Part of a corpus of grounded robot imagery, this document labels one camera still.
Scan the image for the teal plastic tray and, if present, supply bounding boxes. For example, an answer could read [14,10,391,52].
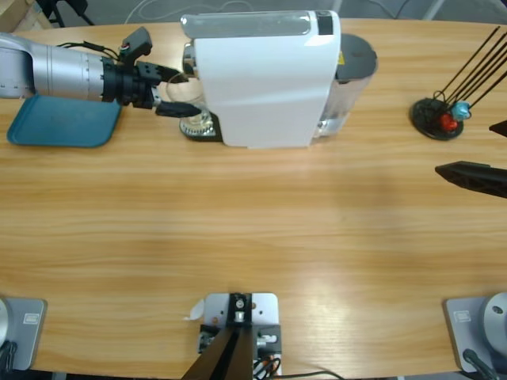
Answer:
[6,93,123,150]

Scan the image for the wooden crate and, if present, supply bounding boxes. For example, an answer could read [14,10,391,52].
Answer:
[0,0,52,32]

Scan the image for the orange wires at mount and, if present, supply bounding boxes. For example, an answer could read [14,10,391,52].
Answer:
[253,353,283,377]

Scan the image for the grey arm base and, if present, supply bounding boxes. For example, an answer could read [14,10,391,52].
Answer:
[0,296,48,372]
[442,291,507,374]

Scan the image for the black capsule stand with rods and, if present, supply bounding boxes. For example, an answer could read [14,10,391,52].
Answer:
[410,25,507,142]

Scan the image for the black clamp bracket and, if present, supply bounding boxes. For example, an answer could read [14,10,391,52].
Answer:
[197,323,283,355]

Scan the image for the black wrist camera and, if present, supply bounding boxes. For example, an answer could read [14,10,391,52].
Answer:
[120,26,154,65]

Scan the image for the blue coffee capsule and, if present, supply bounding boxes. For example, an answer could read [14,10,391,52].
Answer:
[452,101,472,121]

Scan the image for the red coffee capsule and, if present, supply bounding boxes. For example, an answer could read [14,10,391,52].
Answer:
[439,112,460,131]

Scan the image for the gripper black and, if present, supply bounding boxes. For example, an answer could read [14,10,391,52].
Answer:
[101,56,202,118]

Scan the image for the white paper tag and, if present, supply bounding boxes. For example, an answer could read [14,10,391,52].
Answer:
[181,298,206,321]

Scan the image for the black cable under mount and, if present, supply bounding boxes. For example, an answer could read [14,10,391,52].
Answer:
[281,369,346,380]

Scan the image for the clear drinking glass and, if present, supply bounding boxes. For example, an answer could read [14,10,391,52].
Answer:
[165,70,213,132]

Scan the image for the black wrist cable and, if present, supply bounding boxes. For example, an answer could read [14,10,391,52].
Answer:
[55,39,124,61]

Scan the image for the white capsule coffee machine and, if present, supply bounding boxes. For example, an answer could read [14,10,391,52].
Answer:
[180,9,379,151]

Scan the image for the white mount block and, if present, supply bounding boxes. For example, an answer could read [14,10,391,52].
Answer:
[204,292,283,377]

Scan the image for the black stand legs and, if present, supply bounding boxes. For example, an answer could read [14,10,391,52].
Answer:
[37,0,96,28]

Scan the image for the black base cable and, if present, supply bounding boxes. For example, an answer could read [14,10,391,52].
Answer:
[462,348,502,380]
[0,340,19,373]

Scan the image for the black camera post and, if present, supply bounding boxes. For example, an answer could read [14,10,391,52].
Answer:
[181,292,254,380]

